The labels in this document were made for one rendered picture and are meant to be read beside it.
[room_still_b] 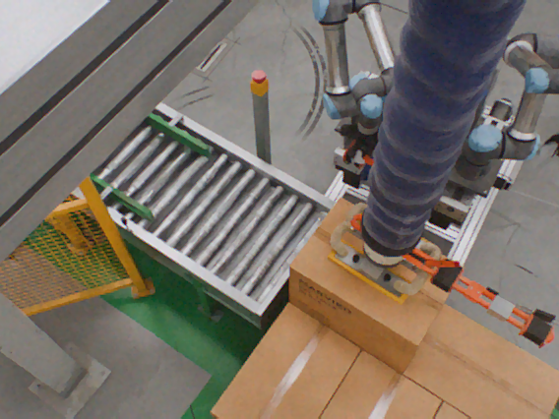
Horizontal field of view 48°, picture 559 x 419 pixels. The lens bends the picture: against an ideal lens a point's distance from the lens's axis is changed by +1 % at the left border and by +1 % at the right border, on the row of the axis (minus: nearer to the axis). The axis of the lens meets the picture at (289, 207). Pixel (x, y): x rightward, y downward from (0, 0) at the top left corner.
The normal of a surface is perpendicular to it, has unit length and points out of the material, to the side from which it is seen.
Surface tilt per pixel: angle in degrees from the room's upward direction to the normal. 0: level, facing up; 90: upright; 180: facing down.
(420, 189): 74
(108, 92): 90
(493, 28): 79
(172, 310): 0
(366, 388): 0
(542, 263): 0
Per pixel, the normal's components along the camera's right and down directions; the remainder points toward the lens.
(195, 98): 0.00, -0.49
